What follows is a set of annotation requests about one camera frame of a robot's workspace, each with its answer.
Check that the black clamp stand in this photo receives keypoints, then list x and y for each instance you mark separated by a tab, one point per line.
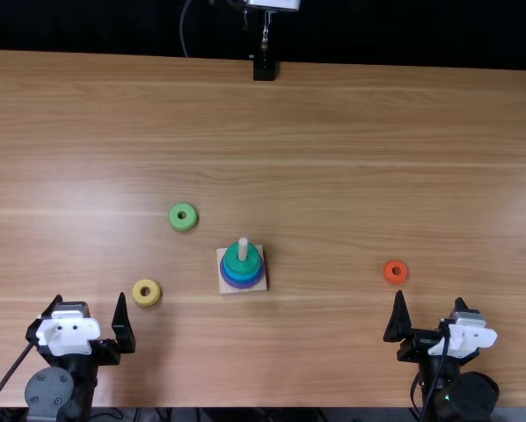
265	72

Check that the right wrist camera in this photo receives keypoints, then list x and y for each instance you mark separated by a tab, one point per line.
469	338

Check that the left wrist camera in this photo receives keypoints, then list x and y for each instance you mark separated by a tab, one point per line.
69	334

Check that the wooden peg base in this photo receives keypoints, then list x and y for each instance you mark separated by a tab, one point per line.
260	288

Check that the white mounted box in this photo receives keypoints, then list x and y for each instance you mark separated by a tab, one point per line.
272	4

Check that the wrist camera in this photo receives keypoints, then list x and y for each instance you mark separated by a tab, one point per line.
69	334
469	338

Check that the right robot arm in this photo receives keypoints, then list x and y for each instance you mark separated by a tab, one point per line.
469	391

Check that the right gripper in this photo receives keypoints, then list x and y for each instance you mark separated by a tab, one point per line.
414	347

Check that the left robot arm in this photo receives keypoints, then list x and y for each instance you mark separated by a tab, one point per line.
47	389

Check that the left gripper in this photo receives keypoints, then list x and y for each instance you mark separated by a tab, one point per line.
107	351

